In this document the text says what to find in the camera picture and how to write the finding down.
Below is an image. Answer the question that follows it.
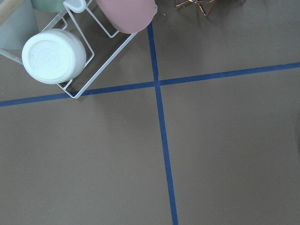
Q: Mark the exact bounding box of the pale grey upturned cup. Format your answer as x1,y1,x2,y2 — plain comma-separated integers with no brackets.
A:
0,0,39,50

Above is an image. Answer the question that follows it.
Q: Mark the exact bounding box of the green upturned cup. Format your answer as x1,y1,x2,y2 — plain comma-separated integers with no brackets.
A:
31,0,65,13

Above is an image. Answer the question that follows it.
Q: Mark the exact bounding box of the white upturned cup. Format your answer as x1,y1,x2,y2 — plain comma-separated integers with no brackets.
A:
22,29,87,84

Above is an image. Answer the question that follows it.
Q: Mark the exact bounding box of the copper wire bottle rack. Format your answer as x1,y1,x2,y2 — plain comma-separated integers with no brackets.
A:
173,0,217,17

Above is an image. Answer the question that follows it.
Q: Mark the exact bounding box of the pink upturned cup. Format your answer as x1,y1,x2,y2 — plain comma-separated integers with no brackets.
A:
97,0,156,34

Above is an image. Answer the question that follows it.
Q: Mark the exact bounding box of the white wire cup rack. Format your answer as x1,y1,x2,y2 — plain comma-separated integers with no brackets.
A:
0,0,140,107

